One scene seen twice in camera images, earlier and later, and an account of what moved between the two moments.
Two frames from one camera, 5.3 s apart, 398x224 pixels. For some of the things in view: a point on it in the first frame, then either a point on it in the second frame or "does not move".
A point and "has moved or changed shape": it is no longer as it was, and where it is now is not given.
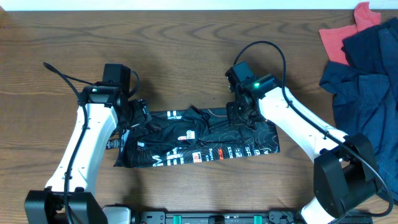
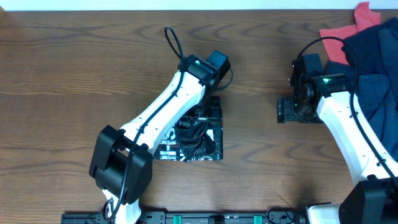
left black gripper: x=142 y=114 to x=216 y=115
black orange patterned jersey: x=174 y=135 has moved or changed shape
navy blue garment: x=365 y=93 does not move
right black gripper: x=234 y=120 to x=285 y=112
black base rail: x=216 y=218 does not move
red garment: x=332 y=38 does not move
